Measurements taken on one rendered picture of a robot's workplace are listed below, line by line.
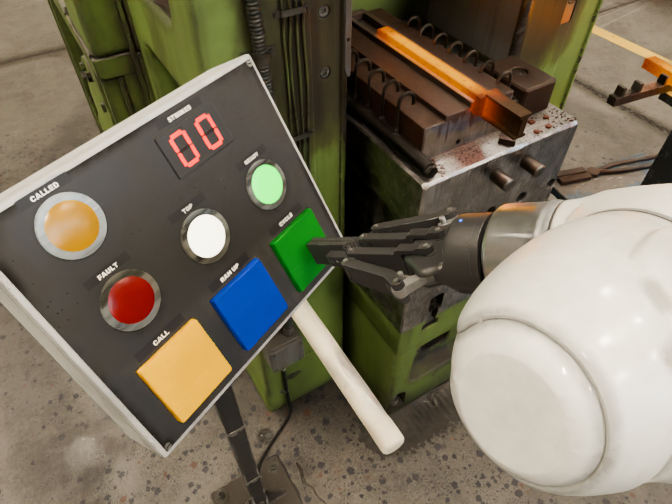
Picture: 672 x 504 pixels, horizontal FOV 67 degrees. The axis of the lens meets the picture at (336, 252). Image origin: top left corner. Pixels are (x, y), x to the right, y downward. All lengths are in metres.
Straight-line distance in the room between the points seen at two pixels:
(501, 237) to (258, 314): 0.29
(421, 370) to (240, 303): 1.02
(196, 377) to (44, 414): 1.32
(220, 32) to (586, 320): 0.66
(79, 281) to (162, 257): 0.08
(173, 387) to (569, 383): 0.41
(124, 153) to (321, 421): 1.23
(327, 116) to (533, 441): 0.79
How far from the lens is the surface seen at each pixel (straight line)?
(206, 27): 0.78
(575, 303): 0.22
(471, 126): 0.97
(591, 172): 1.44
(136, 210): 0.52
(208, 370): 0.56
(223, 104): 0.58
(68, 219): 0.49
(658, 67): 1.38
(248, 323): 0.58
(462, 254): 0.45
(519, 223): 0.43
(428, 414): 1.64
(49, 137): 2.93
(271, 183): 0.60
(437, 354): 1.57
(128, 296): 0.51
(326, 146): 0.98
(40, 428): 1.83
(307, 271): 0.63
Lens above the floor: 1.47
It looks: 47 degrees down
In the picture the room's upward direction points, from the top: straight up
